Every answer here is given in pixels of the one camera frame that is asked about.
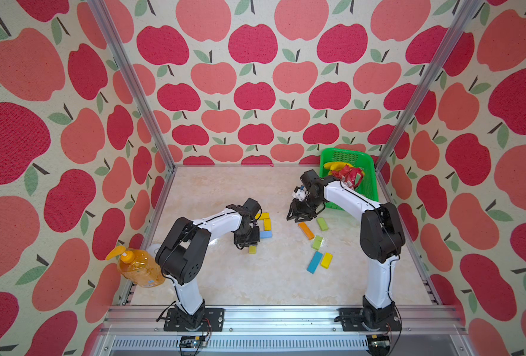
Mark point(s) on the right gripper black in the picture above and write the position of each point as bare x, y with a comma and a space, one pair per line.
297, 213

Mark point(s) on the green plastic basket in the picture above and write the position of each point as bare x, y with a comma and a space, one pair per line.
368, 186

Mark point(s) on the green block upper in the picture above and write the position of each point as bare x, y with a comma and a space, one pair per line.
322, 224

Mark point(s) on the orange soap bottle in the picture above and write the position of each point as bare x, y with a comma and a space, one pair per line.
138, 266

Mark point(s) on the yellow block right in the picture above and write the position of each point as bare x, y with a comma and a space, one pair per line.
326, 260

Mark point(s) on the green block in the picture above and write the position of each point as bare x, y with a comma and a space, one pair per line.
317, 242
322, 224

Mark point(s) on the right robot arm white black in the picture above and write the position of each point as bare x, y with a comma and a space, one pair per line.
381, 239

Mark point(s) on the bananas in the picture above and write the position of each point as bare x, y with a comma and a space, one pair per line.
333, 167

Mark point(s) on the red snack bag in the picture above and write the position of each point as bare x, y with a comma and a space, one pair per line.
352, 177

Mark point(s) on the cyan long block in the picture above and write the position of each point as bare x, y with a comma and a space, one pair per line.
314, 263

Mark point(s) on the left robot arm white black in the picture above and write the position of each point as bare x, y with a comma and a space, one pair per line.
182, 253

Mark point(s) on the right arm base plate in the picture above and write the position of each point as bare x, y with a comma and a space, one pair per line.
361, 320

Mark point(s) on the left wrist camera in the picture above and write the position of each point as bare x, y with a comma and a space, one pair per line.
253, 208

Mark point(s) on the orange block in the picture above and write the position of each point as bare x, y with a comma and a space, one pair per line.
306, 230

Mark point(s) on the aluminium front rail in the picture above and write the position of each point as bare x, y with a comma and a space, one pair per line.
283, 330

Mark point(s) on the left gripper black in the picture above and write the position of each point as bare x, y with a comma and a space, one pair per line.
239, 240

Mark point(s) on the green block lower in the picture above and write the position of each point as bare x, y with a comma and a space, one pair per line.
317, 242

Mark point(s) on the long yellow block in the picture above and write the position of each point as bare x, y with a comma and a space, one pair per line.
262, 216

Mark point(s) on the light blue block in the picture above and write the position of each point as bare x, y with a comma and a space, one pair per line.
266, 234

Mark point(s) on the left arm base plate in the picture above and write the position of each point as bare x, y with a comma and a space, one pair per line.
204, 320

